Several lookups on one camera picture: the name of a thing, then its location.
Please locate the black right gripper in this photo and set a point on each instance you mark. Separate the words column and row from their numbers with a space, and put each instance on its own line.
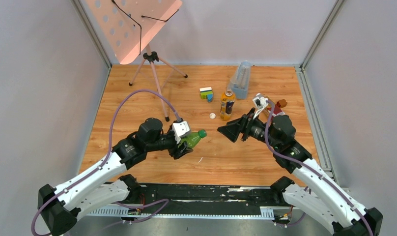
column 232, row 128

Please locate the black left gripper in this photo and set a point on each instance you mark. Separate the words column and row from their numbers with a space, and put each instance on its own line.
column 177, row 147

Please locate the green plastic bottle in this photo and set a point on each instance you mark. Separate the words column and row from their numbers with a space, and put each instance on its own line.
column 193, row 138

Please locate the yellow blue milk tea bottle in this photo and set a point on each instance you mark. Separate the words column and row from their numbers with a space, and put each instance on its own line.
column 227, row 101

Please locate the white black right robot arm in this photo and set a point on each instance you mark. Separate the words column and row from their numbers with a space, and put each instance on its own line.
column 327, row 202

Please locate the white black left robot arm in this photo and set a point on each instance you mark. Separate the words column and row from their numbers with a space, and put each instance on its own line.
column 62, row 206

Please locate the clear blue detergent bottle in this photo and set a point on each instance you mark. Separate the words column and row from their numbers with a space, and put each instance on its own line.
column 239, row 82

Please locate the red yellow tea bottle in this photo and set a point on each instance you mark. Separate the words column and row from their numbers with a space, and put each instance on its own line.
column 277, row 111

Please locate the coloured toy brick stack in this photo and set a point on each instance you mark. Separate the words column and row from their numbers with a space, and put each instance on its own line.
column 206, row 94

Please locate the brown small block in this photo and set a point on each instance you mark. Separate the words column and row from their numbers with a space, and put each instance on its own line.
column 281, row 103

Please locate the pink music stand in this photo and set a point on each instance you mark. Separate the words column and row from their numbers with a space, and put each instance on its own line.
column 128, row 26

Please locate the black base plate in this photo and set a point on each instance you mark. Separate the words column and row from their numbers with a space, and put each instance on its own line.
column 190, row 199

